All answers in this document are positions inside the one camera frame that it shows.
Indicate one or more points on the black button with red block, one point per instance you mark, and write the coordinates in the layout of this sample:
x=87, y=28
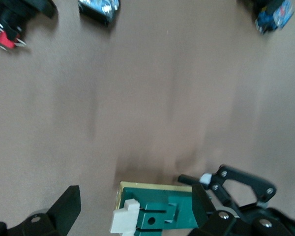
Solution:
x=7, y=13

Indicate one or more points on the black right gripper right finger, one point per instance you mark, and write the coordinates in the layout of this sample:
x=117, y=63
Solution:
x=204, y=209

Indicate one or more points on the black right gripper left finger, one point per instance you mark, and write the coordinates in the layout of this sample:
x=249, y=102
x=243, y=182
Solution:
x=64, y=211

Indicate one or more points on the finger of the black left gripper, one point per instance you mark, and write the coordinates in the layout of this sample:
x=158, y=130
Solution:
x=250, y=180

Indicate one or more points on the green button with blue block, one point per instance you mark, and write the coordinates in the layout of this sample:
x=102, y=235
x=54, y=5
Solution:
x=273, y=17
x=98, y=9

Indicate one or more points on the brown paper table cover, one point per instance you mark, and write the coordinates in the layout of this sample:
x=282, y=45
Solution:
x=147, y=98

